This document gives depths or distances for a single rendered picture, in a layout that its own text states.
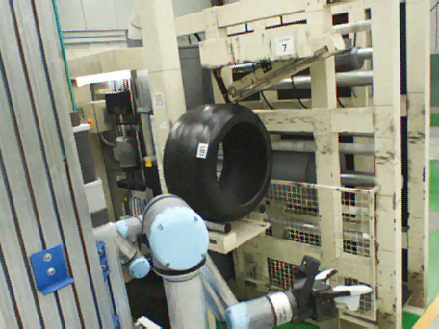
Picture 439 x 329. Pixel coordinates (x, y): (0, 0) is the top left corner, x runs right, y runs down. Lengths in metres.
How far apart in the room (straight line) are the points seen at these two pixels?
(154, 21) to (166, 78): 0.28
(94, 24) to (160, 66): 10.04
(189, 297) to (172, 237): 0.15
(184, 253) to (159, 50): 1.42
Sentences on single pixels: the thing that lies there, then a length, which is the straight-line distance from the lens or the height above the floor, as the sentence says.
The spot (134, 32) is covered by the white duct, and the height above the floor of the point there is 1.92.
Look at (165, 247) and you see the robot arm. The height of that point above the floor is 1.30.
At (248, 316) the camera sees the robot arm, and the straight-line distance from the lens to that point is 1.00.
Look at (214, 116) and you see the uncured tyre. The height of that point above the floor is 1.43.
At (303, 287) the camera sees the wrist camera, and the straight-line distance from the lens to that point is 1.05.
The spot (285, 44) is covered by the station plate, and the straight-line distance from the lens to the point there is 1.92.
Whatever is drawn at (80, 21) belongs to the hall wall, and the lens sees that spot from 11.92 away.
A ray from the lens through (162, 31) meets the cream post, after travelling 2.12.
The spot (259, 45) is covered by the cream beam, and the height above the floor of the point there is 1.72.
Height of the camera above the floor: 1.63
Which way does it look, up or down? 14 degrees down
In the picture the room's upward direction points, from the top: 7 degrees counter-clockwise
